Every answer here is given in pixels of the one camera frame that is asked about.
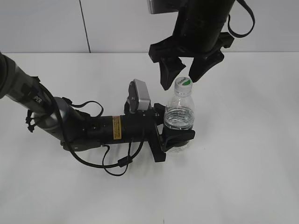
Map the white green bottle cap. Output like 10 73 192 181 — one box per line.
174 77 192 94

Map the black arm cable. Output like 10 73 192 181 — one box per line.
219 0 256 49
35 79 144 177

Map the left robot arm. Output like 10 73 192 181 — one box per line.
0 55 195 162

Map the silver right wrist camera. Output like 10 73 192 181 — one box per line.
147 0 182 14

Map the clear Cestbon water bottle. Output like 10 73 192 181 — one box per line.
164 90 196 153

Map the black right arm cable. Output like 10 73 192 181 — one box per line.
219 0 256 49

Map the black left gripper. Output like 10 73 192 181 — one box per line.
86 103 195 162

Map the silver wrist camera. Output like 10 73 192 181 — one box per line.
127 79 150 113
147 0 182 14

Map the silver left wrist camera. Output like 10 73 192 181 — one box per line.
127 79 150 113

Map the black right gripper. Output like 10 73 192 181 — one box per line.
149 0 234 91

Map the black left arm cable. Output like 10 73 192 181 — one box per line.
35 79 144 177

